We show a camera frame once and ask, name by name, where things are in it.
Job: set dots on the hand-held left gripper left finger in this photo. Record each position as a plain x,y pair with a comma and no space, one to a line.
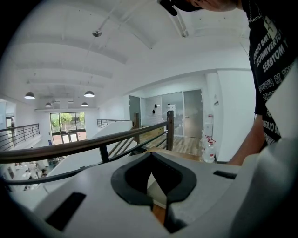
97,200

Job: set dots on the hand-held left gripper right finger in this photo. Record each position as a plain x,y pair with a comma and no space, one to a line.
200,183

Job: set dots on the person's right forearm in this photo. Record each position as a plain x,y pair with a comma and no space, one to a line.
249,144

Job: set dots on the group of clear water jugs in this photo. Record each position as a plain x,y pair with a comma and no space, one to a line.
209,148

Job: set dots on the wooden table with black legs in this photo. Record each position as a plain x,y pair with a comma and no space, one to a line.
158,213

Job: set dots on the white water dispenser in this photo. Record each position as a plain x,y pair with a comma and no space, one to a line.
208,127

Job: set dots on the dark railing with wooden handrail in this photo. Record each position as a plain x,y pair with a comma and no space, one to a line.
69,146

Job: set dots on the large window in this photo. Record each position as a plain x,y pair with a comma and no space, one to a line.
67,127

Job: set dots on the black pendant lamp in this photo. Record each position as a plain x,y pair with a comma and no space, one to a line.
48,105
89,94
84,104
29,95

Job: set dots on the grey far balcony railing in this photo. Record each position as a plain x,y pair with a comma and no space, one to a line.
21,134

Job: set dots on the person's black printed shirt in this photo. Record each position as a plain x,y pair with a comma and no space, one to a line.
272,69

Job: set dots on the grey ceiling dome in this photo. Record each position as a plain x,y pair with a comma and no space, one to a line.
97,34

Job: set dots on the person's head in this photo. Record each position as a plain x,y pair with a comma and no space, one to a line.
205,4

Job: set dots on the frosted glass door wall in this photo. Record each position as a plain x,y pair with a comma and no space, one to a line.
172,114

